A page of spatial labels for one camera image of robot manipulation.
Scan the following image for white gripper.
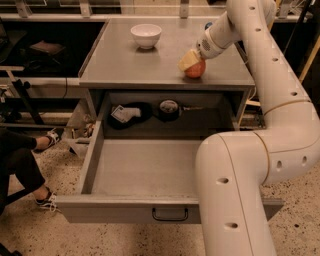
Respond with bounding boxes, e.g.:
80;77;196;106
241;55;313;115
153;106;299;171
178;29;225;71

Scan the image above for red apple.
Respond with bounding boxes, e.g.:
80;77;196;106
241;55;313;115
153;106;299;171
184;60;206;78

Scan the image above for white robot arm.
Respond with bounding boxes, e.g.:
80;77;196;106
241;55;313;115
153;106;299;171
179;0;320;256

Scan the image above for grey cabinet counter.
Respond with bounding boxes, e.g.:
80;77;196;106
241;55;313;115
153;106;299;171
79;16;254;120

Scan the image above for grey open top drawer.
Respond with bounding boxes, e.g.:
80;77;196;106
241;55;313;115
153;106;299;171
55;119;285;225

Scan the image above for blue silver soda can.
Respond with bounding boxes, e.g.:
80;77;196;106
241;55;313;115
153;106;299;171
205;22;213;30

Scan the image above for white ceramic bowl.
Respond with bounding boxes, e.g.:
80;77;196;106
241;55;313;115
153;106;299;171
130;24;162;49

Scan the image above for black stand left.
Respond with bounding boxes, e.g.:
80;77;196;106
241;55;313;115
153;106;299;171
0;66;44;125

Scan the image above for seated person in black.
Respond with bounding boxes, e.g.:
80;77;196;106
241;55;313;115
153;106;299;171
0;128;61;212

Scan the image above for wooden easel frame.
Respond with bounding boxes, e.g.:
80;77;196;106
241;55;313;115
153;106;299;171
299;35;320;84

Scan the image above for black drawer handle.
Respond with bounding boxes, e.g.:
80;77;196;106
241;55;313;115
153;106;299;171
152;208;189;222

